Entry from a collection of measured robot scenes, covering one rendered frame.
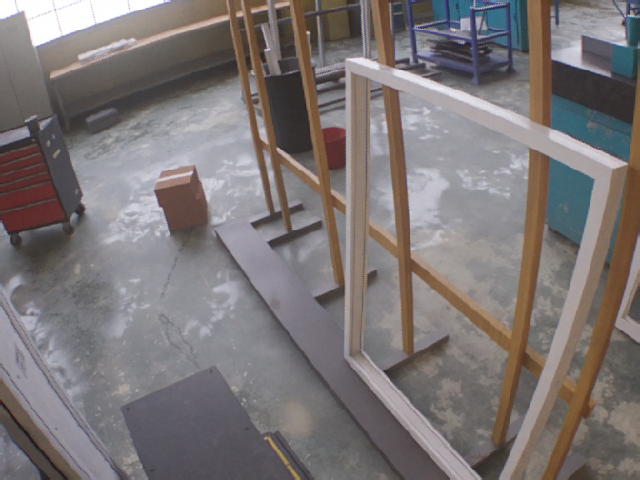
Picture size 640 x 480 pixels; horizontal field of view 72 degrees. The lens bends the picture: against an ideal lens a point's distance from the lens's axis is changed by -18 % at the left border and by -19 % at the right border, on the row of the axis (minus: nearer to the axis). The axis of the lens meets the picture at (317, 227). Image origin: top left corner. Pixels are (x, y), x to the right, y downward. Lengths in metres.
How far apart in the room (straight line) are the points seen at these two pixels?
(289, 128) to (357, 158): 2.68
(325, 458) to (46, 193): 3.15
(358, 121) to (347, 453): 1.38
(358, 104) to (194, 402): 1.19
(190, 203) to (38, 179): 1.38
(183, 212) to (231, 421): 2.72
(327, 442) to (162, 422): 1.04
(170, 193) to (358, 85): 2.27
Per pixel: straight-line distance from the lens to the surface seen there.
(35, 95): 7.99
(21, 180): 4.50
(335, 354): 2.66
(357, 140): 2.02
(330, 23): 9.07
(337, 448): 2.36
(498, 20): 8.06
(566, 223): 3.37
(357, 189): 2.09
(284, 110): 4.62
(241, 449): 1.40
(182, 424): 1.51
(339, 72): 6.52
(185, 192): 3.92
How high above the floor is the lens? 1.97
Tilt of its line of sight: 32 degrees down
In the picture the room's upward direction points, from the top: 10 degrees counter-clockwise
